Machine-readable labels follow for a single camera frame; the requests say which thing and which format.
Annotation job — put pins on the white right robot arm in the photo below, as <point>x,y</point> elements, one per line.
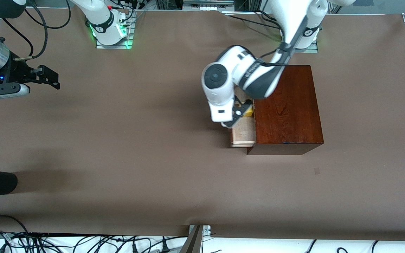
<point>104,24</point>

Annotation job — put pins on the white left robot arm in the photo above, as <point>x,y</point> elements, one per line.
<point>220,77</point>

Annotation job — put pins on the dark brown wooden cabinet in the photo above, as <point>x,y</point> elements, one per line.
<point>294,116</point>

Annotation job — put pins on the light wood drawer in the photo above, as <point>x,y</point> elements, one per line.
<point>243,135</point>

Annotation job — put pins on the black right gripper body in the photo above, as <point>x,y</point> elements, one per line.
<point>15,72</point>

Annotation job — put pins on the grey metal device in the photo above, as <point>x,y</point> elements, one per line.
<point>207,4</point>

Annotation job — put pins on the yellow cube block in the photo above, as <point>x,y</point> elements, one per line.
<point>249,111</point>

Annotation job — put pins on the grey metal beam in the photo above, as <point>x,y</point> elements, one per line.
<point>192,244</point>

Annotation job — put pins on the silver corner bracket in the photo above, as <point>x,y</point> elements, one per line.
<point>206,230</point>

